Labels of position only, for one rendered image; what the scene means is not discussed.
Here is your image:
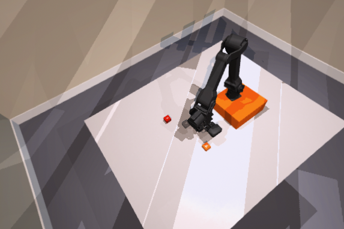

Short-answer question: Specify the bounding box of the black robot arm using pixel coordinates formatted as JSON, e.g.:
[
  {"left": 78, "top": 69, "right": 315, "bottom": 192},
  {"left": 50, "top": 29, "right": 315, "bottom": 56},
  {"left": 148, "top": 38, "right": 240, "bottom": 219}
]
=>
[{"left": 187, "top": 34, "right": 248, "bottom": 132}]

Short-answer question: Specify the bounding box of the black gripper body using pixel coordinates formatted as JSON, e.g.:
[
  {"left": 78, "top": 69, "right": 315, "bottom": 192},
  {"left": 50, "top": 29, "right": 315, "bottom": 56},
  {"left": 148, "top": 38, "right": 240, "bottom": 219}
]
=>
[{"left": 189, "top": 108, "right": 222, "bottom": 137}]

